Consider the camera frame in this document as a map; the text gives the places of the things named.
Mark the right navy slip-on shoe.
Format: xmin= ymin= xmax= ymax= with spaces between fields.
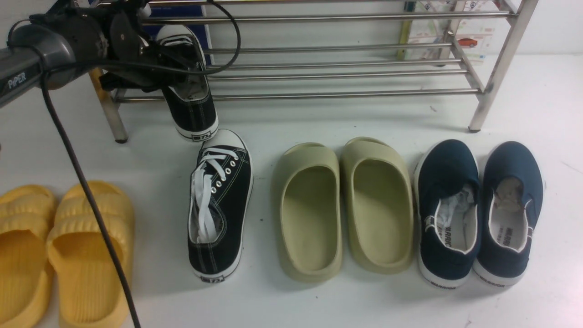
xmin=473 ymin=141 xmax=545 ymax=288

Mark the blue box behind rack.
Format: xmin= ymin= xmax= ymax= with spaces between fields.
xmin=149 ymin=3 xmax=212 ymax=51

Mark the left yellow foam slide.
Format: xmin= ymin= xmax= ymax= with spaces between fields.
xmin=0 ymin=184 xmax=57 ymax=328

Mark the beige foam slipper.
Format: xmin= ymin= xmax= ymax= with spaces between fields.
xmin=271 ymin=143 xmax=343 ymax=284
xmin=341 ymin=137 xmax=414 ymax=274

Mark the navy slip-on shoe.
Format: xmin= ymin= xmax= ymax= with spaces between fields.
xmin=473 ymin=141 xmax=545 ymax=288
xmin=413 ymin=139 xmax=481 ymax=290

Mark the stainless steel shoe rack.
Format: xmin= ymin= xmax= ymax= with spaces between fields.
xmin=89 ymin=0 xmax=539 ymax=144

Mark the left beige foam slipper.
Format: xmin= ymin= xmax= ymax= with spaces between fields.
xmin=271 ymin=143 xmax=343 ymax=284

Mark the right yellow foam slide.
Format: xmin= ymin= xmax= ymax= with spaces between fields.
xmin=46 ymin=180 xmax=135 ymax=328

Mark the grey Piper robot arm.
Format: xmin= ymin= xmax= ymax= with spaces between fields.
xmin=0 ymin=0 xmax=207 ymax=105

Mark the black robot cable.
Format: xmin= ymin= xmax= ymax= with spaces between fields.
xmin=7 ymin=0 xmax=242 ymax=328

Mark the colourful printed poster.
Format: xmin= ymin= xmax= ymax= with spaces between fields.
xmin=399 ymin=0 xmax=500 ymax=65

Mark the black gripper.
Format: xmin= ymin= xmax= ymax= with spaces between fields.
xmin=99 ymin=2 xmax=201 ymax=89

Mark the black canvas sneaker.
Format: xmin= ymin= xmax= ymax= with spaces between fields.
xmin=187 ymin=129 xmax=254 ymax=284
xmin=156 ymin=25 xmax=219 ymax=143

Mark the right beige foam slipper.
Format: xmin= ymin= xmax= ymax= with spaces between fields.
xmin=341 ymin=137 xmax=414 ymax=274

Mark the left navy slip-on shoe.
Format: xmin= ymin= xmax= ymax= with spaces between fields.
xmin=413 ymin=139 xmax=481 ymax=290

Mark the yellow foam slide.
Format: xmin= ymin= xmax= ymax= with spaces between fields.
xmin=0 ymin=184 xmax=57 ymax=328
xmin=46 ymin=180 xmax=135 ymax=328

